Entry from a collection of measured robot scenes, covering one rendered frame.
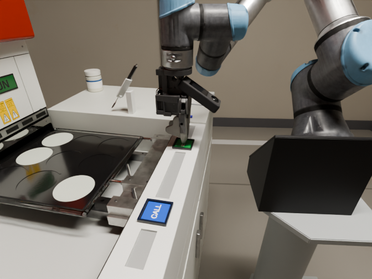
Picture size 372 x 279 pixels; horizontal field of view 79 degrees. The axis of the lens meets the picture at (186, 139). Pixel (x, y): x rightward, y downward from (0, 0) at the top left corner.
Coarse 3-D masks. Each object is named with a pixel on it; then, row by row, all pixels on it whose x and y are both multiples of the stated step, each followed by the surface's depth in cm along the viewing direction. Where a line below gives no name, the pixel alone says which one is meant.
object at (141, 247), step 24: (168, 144) 65; (168, 168) 56; (192, 168) 56; (144, 192) 48; (168, 192) 49; (192, 192) 58; (120, 240) 38; (144, 240) 39; (168, 240) 38; (120, 264) 34; (144, 264) 35; (168, 264) 36
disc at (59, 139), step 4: (48, 136) 82; (52, 136) 82; (56, 136) 82; (60, 136) 82; (64, 136) 82; (68, 136) 82; (72, 136) 82; (44, 140) 80; (48, 140) 80; (52, 140) 80; (56, 140) 80; (60, 140) 80; (64, 140) 80; (68, 140) 80; (44, 144) 77; (48, 144) 77; (52, 144) 77; (56, 144) 77; (60, 144) 77
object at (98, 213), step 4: (92, 208) 59; (92, 212) 59; (96, 212) 58; (100, 212) 58; (104, 212) 58; (88, 216) 60; (92, 216) 59; (96, 216) 59; (100, 216) 59; (104, 216) 58
